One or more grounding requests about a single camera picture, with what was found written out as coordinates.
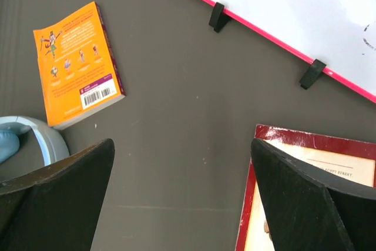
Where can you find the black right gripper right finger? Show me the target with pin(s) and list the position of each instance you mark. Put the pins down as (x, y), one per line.
(307, 208)

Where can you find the light blue headphones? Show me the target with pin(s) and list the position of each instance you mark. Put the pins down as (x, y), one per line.
(28, 144)

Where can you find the black whiteboard stand clip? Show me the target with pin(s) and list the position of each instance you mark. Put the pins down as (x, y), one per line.
(312, 74)
(218, 19)

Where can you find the orange paperback book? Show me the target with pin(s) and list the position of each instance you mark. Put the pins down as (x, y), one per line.
(78, 71)

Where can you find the pink framed whiteboard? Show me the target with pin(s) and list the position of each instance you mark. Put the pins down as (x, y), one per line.
(339, 33)

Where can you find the red bordered book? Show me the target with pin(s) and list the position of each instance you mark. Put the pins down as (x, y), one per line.
(350, 159)

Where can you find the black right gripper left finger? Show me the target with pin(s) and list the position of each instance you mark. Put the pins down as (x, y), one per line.
(57, 207)

